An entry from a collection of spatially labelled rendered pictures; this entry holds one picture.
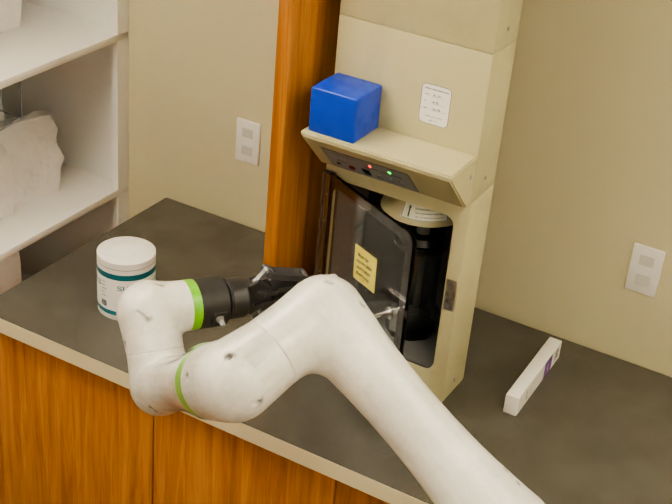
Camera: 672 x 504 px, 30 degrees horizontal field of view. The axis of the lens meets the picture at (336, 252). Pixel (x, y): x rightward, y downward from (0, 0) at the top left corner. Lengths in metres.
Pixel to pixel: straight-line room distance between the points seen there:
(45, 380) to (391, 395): 1.29
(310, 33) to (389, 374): 0.88
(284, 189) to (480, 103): 0.45
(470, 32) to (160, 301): 0.73
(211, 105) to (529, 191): 0.87
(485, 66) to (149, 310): 0.74
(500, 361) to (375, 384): 1.05
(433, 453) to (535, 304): 1.23
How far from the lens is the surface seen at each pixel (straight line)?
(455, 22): 2.31
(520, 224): 2.89
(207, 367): 1.76
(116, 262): 2.77
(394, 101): 2.41
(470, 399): 2.68
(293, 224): 2.60
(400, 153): 2.34
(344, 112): 2.34
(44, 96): 3.57
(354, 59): 2.43
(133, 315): 2.17
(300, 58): 2.43
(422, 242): 2.58
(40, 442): 3.03
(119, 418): 2.81
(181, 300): 2.19
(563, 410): 2.70
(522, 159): 2.83
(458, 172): 2.30
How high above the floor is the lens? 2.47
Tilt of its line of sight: 29 degrees down
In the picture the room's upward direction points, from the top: 5 degrees clockwise
